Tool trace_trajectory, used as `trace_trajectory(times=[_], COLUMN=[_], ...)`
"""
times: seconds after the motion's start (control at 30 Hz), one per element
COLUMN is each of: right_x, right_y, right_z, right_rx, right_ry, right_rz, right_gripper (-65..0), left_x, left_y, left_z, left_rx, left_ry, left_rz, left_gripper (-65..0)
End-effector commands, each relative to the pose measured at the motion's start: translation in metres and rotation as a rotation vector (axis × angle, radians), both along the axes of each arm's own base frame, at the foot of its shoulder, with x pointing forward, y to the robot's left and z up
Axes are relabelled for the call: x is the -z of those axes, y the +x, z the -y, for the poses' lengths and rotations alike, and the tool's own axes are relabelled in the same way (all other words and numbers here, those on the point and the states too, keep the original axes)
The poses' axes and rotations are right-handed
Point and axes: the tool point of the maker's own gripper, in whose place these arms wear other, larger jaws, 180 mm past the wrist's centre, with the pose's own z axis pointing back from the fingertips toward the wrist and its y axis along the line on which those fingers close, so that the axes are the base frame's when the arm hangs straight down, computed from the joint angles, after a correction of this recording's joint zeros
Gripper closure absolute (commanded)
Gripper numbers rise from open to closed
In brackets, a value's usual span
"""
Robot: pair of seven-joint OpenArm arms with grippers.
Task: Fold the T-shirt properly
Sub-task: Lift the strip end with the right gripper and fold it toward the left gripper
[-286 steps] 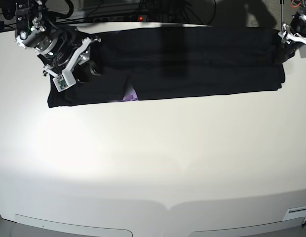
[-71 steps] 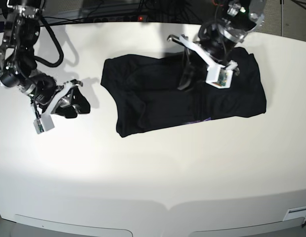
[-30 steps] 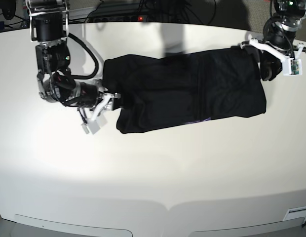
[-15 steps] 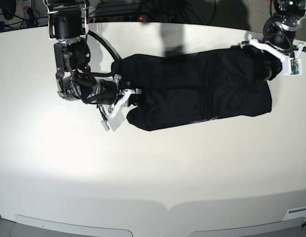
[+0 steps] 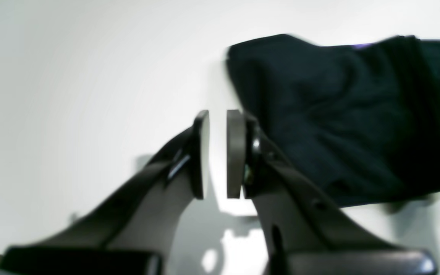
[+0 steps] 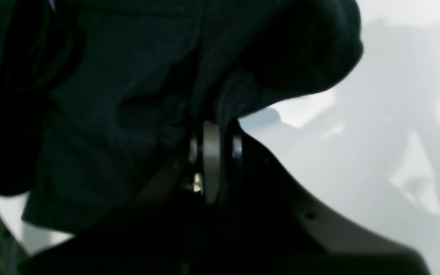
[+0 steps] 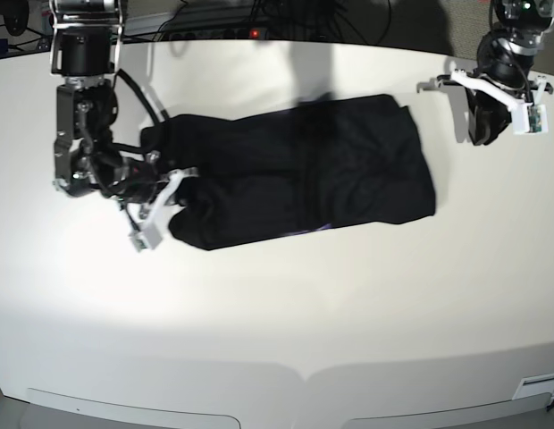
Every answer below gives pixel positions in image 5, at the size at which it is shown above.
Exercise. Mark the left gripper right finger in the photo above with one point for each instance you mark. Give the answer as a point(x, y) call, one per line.
point(305, 231)

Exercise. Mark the black T-shirt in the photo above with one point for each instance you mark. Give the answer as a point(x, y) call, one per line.
point(361, 122)

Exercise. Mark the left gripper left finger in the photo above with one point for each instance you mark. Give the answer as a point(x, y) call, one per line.
point(132, 231)

